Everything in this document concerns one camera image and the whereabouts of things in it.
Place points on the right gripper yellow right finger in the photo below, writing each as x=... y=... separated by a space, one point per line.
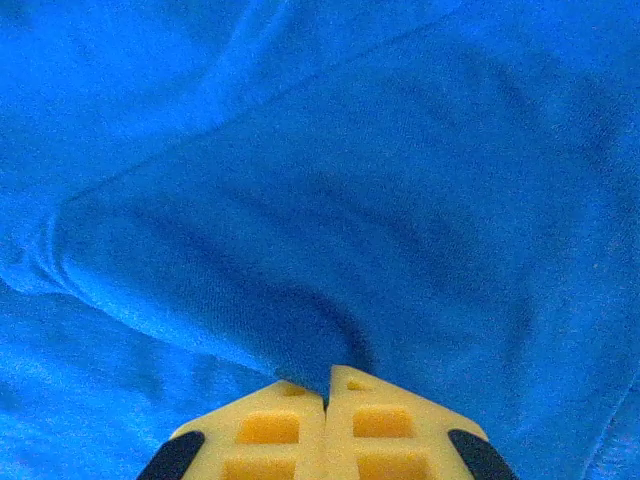
x=380 y=425

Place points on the blue printed t-shirt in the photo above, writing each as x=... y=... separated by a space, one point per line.
x=320 y=150

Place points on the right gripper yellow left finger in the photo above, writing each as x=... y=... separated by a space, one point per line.
x=280 y=425

